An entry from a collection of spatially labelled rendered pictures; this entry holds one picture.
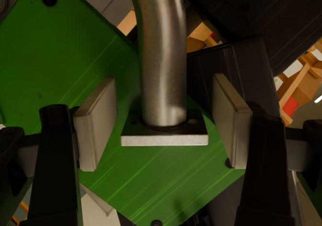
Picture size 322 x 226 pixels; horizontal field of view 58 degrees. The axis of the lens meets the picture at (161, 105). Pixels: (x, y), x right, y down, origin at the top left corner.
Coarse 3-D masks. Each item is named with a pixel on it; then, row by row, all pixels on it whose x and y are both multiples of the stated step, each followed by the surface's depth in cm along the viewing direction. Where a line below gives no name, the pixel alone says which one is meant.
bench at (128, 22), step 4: (132, 12) 95; (128, 16) 95; (132, 16) 98; (124, 20) 95; (128, 20) 98; (132, 20) 101; (136, 20) 104; (120, 24) 95; (124, 24) 98; (128, 24) 101; (132, 24) 104; (120, 28) 98; (124, 28) 101; (128, 28) 105; (124, 32) 104
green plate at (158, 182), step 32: (32, 0) 19; (64, 0) 19; (0, 32) 20; (32, 32) 20; (64, 32) 20; (96, 32) 20; (0, 64) 21; (32, 64) 21; (64, 64) 21; (96, 64) 21; (128, 64) 21; (0, 96) 22; (32, 96) 22; (64, 96) 21; (128, 96) 21; (32, 128) 22; (128, 160) 23; (160, 160) 23; (192, 160) 23; (224, 160) 23; (96, 192) 24; (128, 192) 24; (160, 192) 24; (192, 192) 24; (160, 224) 25
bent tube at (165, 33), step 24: (144, 0) 16; (168, 0) 16; (144, 24) 16; (168, 24) 16; (144, 48) 17; (168, 48) 17; (144, 72) 18; (168, 72) 17; (144, 96) 18; (168, 96) 18; (144, 120) 19; (168, 120) 18; (192, 120) 20; (144, 144) 18; (168, 144) 18; (192, 144) 18
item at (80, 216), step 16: (48, 112) 12; (64, 112) 13; (48, 128) 12; (64, 128) 12; (48, 144) 11; (64, 144) 11; (48, 160) 10; (64, 160) 10; (48, 176) 9; (64, 176) 9; (32, 192) 8; (48, 192) 8; (64, 192) 8; (32, 208) 7; (48, 208) 7; (64, 208) 7; (80, 208) 10; (32, 224) 6; (48, 224) 6; (64, 224) 6; (80, 224) 8
